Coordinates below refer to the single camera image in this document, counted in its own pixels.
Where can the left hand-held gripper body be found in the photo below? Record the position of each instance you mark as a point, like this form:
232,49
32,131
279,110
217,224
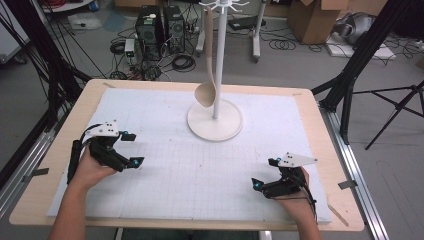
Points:
105,148

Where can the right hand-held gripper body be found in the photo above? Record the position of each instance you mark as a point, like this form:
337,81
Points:
296,160

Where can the white hook rack stand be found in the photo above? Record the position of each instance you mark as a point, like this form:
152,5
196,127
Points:
218,123

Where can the wooden spoon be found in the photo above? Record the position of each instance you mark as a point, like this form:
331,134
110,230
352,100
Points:
205,93

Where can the person's left hand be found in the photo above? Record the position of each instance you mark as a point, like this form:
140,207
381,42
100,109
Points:
90,173

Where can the person's right hand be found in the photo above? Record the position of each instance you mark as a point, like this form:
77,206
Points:
296,205

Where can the white grid mat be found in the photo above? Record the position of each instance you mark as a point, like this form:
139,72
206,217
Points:
186,173

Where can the grey metal clip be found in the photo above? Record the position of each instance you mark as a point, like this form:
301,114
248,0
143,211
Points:
347,184
38,172

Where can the small white electronic box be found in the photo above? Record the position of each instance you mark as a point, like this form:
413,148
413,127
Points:
129,50

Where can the large black computer tower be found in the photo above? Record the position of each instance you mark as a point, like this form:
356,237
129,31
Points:
149,31

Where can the black tripod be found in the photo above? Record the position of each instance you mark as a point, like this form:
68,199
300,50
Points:
398,106

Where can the slim black computer tower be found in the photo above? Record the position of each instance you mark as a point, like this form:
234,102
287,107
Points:
175,30

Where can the white foam board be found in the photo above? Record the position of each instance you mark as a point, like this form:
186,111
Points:
383,52

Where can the cardboard box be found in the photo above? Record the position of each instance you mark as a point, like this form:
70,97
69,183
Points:
311,21

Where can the grey bag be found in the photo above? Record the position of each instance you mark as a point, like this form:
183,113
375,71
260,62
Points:
355,28

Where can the white round table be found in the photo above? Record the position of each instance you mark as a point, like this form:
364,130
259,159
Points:
66,5

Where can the aluminium rail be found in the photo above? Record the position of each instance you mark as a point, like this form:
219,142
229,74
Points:
23,173
358,173

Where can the black metal frame stand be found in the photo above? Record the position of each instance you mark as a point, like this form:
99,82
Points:
43,50
363,50

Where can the white rolling stand frame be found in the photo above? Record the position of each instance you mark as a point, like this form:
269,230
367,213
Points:
256,40

